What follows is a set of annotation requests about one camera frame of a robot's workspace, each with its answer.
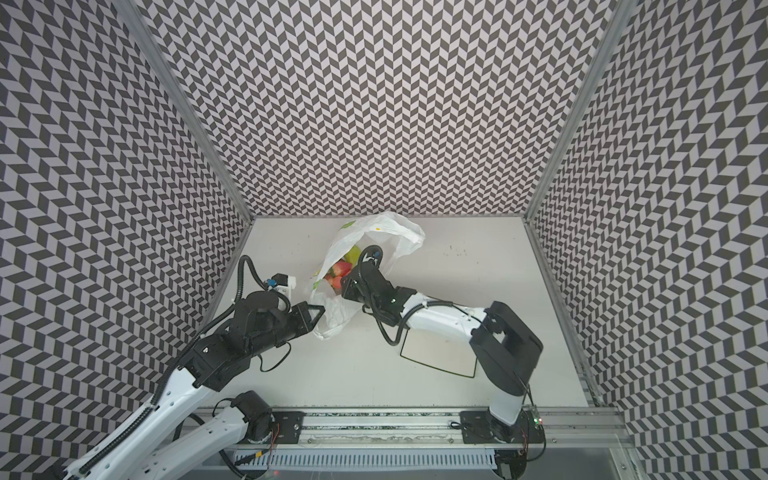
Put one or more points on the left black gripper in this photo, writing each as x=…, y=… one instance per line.
x=299, y=312

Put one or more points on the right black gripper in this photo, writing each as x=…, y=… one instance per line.
x=358, y=285

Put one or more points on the red fake strawberry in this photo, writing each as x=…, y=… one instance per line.
x=339, y=269

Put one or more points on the white plastic bag lemon print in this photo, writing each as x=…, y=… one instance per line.
x=394, y=233

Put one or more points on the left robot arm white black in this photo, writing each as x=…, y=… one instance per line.
x=149, y=444

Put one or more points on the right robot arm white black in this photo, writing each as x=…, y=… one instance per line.
x=506, y=349

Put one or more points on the green fake fruit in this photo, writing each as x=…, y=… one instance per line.
x=353, y=255

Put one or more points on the white mat black border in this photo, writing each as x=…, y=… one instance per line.
x=439, y=353

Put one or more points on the white ventilation grille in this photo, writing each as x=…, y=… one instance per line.
x=338, y=460

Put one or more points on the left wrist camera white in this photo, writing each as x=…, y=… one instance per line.
x=280, y=280

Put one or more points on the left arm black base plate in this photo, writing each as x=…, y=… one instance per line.
x=281, y=427

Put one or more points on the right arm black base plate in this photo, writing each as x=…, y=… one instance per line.
x=480, y=427

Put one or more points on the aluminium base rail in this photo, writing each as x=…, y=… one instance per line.
x=565, y=427

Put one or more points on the left aluminium corner post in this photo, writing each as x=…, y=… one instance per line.
x=129, y=12

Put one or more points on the aluminium corner post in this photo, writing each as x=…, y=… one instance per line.
x=129, y=12
x=616, y=26

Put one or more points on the right aluminium corner post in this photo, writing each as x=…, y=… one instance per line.
x=616, y=26

